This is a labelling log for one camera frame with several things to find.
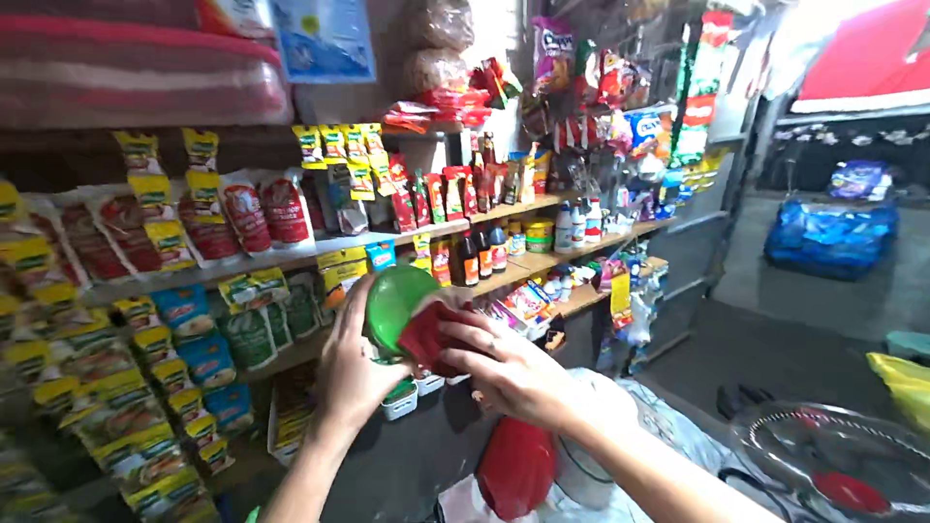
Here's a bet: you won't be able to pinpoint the dark bottle with orange label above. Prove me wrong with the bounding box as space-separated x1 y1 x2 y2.
459 228 481 287
474 224 494 280

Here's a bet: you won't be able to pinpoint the yellow plastic bag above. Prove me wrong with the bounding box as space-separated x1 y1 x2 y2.
866 352 930 437

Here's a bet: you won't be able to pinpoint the strips of yellow sachets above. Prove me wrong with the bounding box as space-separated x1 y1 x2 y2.
0 180 219 523

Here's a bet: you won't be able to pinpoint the teal plastic object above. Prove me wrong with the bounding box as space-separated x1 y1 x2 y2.
885 331 930 360

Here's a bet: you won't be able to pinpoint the hanging red-green sachet strip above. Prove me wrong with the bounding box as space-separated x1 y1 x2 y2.
672 10 735 168

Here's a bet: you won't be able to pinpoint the yellow-green sachets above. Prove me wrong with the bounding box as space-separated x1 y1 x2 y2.
218 267 290 315

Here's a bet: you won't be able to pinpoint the light blue packet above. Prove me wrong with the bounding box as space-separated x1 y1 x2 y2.
365 240 397 273

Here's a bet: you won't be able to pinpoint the person's left hand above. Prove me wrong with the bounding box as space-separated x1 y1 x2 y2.
311 273 414 453

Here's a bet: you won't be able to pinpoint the pile of detergent packets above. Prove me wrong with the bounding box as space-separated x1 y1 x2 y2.
488 278 557 339

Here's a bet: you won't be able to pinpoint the yellow-green tub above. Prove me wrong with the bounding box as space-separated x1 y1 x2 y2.
525 221 555 254

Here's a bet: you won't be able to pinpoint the red rounded object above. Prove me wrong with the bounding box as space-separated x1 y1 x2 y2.
476 415 558 523

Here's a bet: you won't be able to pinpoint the pink-lidded clear plastic box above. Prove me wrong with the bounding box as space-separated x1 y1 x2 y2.
0 15 295 132

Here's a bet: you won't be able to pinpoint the person's right hand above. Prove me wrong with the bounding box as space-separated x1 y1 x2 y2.
438 300 640 446

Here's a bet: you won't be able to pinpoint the row of red sauce pouches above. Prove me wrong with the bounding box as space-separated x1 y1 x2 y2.
388 131 553 232

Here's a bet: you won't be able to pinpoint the red-yellow packet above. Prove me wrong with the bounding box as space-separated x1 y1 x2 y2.
432 240 453 288

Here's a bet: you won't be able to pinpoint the blue plastic bag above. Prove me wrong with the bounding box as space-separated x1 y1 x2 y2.
763 200 899 282

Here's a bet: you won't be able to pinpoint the blue snack packet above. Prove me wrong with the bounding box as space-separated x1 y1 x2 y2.
625 109 664 158

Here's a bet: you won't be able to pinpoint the purple snack packet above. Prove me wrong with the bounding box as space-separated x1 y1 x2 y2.
532 16 575 94

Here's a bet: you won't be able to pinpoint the hanging cluster of snack packets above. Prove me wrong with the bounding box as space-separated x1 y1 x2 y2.
523 39 673 179

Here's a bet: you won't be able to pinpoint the container with green lid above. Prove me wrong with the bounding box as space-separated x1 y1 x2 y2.
365 264 442 363

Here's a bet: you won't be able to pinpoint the transparent tub with beaded rim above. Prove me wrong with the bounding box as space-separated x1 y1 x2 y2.
728 401 930 521

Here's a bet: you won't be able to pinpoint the white tray of yellow sachets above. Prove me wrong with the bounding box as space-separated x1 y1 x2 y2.
266 374 318 466

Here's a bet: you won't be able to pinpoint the red cloth with white edge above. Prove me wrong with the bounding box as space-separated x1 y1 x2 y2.
790 0 930 113

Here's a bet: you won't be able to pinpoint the pile of red packets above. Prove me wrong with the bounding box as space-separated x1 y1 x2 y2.
383 57 523 135

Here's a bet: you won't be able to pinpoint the hanging yellow packet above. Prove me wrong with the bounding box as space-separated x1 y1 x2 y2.
609 271 634 330

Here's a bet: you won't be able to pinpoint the row of green pouches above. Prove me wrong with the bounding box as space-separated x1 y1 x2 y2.
217 272 321 372

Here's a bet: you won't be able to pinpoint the person's right forearm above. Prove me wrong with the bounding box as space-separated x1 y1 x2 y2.
563 396 788 523

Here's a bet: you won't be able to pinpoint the strip of blue packets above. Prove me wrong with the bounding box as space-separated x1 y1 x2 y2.
150 284 254 435

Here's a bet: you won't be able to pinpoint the person's left forearm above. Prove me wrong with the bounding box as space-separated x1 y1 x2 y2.
258 430 355 523

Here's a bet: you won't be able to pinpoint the row of red-white pouches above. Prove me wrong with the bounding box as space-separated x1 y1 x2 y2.
22 169 316 288

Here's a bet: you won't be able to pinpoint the red round object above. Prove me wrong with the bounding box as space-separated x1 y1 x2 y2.
811 471 892 514

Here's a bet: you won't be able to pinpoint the dark red cloth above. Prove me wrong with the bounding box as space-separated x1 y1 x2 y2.
397 287 481 375

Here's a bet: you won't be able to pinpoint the white-orange plastic packet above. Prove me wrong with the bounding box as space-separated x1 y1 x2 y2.
196 0 277 40

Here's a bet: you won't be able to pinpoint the blue plastic packet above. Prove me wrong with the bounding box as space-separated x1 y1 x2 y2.
270 0 377 84

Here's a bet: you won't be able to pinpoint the cluster of small yellow sachets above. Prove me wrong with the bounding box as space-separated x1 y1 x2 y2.
292 123 395 201

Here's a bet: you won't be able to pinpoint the long yellow sachet strip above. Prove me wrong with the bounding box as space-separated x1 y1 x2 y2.
114 295 235 476

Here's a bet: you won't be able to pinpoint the wooden wall shelf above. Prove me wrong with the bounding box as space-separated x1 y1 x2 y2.
541 282 611 321
236 218 677 384
80 190 582 306

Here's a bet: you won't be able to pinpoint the clear round plastic container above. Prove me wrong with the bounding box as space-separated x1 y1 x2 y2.
554 432 617 509

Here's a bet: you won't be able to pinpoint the yellow-orange packet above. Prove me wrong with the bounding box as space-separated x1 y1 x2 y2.
317 246 369 309

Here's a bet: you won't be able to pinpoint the bag of brown round goods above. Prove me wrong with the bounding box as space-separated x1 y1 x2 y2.
404 0 475 92

